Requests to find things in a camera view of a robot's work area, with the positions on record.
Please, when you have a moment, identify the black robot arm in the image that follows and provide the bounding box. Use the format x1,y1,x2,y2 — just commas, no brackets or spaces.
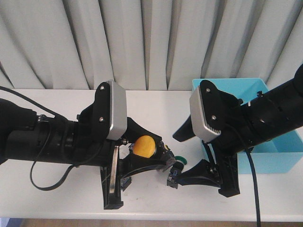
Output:
0,98,176,210
173,68,303,197

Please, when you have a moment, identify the yellow button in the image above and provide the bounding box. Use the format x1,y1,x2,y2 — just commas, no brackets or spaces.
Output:
120,177,132,192
129,135,173,175

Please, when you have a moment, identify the light blue plastic box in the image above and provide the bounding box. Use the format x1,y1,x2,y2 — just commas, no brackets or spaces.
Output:
193,78,303,174

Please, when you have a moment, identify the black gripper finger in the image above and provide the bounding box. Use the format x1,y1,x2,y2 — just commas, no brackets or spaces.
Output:
123,117,162,144
119,155,176,179
175,159,219,187
172,116,196,142

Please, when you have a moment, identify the grey pleated curtain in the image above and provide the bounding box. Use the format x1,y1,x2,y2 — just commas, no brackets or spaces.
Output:
0,0,303,90

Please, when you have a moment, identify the green button lying right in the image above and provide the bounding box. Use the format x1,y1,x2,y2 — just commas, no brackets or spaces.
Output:
167,156,187,189

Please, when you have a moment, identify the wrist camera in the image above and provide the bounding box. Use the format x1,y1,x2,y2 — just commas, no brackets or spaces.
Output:
189,80,225,142
92,80,127,141

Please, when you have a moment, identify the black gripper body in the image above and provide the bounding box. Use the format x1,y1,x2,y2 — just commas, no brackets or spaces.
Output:
203,91,255,197
68,104,124,210

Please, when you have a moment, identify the yellow button lying front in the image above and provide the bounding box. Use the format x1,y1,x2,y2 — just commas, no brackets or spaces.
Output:
120,177,132,192

